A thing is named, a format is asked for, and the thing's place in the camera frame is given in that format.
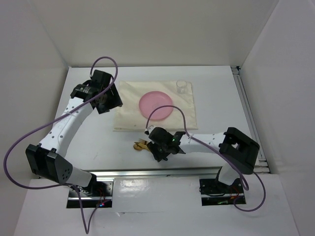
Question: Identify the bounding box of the gold fork green handle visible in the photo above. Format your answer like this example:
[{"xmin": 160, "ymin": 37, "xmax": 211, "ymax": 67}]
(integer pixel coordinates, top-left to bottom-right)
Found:
[{"xmin": 138, "ymin": 139, "xmax": 149, "ymax": 145}]

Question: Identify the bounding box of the gold spoon green handle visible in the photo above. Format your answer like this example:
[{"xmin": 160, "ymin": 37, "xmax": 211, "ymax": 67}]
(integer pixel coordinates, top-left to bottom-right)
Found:
[{"xmin": 133, "ymin": 143, "xmax": 150, "ymax": 151}]

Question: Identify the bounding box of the cream cloth placemat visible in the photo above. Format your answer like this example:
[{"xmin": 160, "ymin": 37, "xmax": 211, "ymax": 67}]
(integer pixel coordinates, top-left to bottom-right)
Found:
[{"xmin": 114, "ymin": 81, "xmax": 198, "ymax": 131}]

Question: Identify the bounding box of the pink plate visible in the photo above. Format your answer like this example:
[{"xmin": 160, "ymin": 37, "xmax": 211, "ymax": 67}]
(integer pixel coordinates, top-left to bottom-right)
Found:
[{"xmin": 138, "ymin": 91, "xmax": 173, "ymax": 120}]

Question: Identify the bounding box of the clear drinking glass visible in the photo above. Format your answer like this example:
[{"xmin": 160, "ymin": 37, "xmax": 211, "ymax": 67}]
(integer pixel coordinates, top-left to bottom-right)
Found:
[{"xmin": 176, "ymin": 80, "xmax": 188, "ymax": 94}]

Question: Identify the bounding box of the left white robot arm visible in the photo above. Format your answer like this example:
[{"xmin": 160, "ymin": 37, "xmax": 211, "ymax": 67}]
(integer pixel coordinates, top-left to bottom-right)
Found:
[{"xmin": 26, "ymin": 70, "xmax": 123, "ymax": 196}]

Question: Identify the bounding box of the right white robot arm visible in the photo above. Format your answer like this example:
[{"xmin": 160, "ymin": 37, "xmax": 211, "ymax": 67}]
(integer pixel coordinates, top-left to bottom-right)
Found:
[{"xmin": 145, "ymin": 125, "xmax": 260, "ymax": 193}]

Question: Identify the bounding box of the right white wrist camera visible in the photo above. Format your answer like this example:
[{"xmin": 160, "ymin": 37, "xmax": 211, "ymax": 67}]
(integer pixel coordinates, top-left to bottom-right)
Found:
[{"xmin": 144, "ymin": 125, "xmax": 155, "ymax": 136}]

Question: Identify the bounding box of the front aluminium rail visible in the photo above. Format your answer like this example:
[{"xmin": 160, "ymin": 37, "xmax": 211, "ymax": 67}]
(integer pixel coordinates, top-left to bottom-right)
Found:
[{"xmin": 38, "ymin": 167, "xmax": 271, "ymax": 178}]

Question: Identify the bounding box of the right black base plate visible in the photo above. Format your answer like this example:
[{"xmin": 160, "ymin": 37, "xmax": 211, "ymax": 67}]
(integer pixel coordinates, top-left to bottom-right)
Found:
[{"xmin": 199, "ymin": 178, "xmax": 246, "ymax": 206}]

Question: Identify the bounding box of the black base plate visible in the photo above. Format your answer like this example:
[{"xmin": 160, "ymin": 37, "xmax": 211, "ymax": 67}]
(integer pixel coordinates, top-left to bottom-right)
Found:
[
  {"xmin": 199, "ymin": 178, "xmax": 246, "ymax": 206},
  {"xmin": 66, "ymin": 180, "xmax": 113, "ymax": 209}
]

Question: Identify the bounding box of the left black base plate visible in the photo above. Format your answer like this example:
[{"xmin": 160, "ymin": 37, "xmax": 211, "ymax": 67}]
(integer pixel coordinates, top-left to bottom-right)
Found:
[{"xmin": 66, "ymin": 180, "xmax": 113, "ymax": 209}]

